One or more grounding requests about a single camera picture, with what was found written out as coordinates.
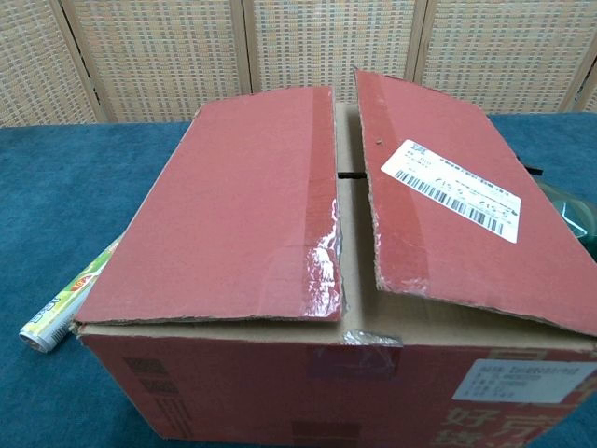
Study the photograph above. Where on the green spray bottle black nozzle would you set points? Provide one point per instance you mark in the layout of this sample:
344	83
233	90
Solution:
576	210

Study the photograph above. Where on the green white plastic wrap roll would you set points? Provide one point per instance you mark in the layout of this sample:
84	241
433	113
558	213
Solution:
56	308

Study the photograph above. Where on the woven rattan folding screen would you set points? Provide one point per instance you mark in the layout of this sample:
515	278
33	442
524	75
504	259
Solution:
298	46

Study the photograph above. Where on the red printed cardboard box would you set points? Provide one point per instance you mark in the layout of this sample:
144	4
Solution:
242	196

